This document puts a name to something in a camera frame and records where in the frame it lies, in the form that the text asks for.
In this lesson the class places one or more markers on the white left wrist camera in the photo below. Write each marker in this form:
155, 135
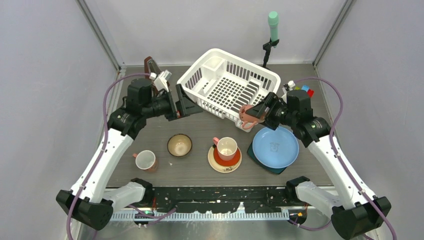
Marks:
161, 80

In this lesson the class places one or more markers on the brown ceramic bowl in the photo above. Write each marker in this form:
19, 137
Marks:
179, 145

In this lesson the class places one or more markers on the white plastic dish rack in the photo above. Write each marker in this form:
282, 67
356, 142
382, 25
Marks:
221, 83

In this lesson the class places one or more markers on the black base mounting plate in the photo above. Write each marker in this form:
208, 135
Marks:
219, 200

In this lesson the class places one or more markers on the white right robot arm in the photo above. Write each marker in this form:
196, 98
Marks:
355, 210

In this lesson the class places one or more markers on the pink mug with handle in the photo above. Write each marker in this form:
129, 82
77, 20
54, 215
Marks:
248, 121

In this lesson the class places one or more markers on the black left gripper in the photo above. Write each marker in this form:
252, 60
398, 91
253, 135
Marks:
184, 107

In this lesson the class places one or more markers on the orange saucer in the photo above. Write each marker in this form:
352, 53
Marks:
227, 163

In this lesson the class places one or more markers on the white mug pink handle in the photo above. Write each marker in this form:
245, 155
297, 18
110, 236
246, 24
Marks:
146, 160

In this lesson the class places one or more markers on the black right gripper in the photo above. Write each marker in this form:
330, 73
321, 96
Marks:
273, 102

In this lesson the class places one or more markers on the cream patterned plate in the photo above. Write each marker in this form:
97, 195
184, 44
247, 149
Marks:
216, 166

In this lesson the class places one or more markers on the colourful toy blocks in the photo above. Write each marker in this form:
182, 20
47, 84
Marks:
307, 89

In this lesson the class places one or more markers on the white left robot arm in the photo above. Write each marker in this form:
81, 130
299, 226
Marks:
87, 201

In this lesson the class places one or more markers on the dark green square plate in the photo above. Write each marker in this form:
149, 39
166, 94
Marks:
275, 171

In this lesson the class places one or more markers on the pink cup white inside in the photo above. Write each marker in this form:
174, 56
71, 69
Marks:
226, 147

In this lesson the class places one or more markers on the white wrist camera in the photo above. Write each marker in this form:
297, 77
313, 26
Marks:
161, 80
286, 88

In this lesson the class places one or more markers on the green microphone on stand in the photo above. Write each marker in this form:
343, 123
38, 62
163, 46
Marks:
273, 22

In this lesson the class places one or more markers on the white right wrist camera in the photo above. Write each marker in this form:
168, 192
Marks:
286, 88

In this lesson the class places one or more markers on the light blue plate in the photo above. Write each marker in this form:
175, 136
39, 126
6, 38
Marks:
275, 149

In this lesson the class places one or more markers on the brown wooden metronome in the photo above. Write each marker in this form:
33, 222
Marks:
150, 66

